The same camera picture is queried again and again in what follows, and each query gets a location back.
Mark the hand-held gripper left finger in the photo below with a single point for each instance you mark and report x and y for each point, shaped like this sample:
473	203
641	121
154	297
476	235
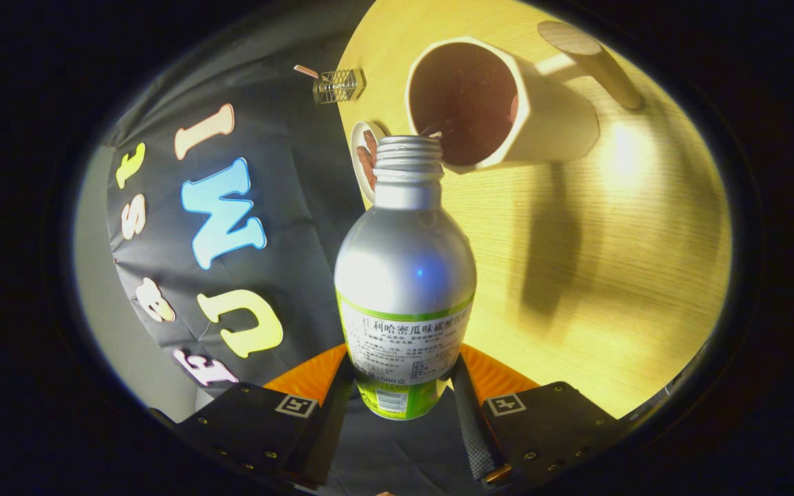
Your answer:
324	441

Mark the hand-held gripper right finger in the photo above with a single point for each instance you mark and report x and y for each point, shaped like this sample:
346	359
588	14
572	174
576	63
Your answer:
469	434

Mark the silver green juice bottle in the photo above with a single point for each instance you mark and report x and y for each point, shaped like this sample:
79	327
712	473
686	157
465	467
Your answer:
404	275

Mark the wooden table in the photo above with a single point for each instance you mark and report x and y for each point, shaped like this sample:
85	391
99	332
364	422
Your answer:
611	275

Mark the black backdrop cloth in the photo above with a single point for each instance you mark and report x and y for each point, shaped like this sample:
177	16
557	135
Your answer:
287	207

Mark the red-brown meat slice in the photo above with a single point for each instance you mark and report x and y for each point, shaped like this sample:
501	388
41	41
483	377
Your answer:
371	145
367	172

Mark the white round plate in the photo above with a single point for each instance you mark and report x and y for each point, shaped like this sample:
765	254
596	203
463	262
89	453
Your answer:
358	138

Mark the pink stick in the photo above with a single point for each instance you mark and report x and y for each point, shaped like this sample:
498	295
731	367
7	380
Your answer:
306	71

